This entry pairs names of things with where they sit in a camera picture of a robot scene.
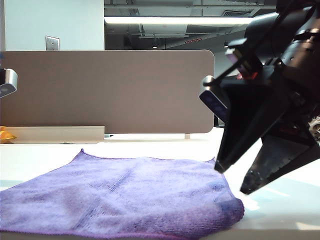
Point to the long white ceiling light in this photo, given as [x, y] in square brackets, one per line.
[175, 20]

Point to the purple microfiber cloth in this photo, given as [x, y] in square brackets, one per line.
[112, 195]

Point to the silver wall switch plate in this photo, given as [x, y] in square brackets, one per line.
[52, 43]

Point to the red ceiling sign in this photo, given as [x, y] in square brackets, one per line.
[193, 40]

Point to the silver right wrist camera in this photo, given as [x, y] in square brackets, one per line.
[212, 100]

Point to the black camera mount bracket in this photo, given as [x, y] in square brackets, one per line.
[240, 58]

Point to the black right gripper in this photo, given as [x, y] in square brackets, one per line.
[287, 85]

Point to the black pendant spotlight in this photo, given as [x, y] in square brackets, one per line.
[225, 44]

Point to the brown fabric desk partition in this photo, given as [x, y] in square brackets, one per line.
[100, 87]

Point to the white partition foot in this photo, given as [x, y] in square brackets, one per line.
[187, 136]

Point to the orange object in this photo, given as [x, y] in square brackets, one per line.
[6, 135]

